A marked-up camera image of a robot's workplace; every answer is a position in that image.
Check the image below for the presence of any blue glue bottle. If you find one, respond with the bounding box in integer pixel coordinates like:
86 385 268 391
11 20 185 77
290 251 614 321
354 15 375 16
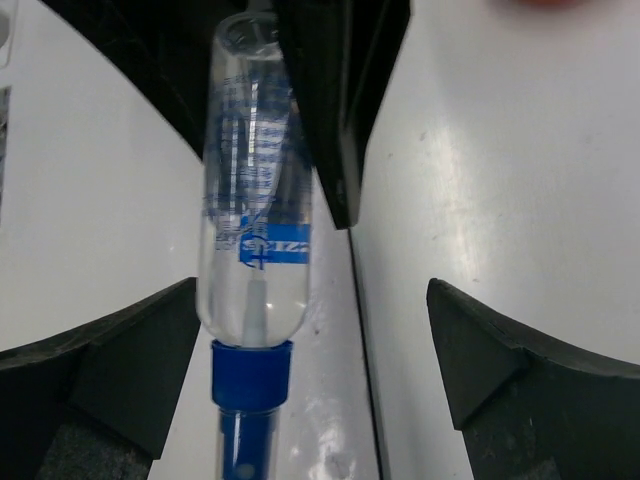
196 11 313 479

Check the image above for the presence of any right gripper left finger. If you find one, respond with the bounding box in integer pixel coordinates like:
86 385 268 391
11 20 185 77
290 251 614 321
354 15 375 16
1 278 200 479

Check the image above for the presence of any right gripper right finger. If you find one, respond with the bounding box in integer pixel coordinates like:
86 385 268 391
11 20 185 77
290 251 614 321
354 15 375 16
426 278 639 479

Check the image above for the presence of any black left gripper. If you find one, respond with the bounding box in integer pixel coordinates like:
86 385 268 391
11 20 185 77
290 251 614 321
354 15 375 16
50 0 411 229

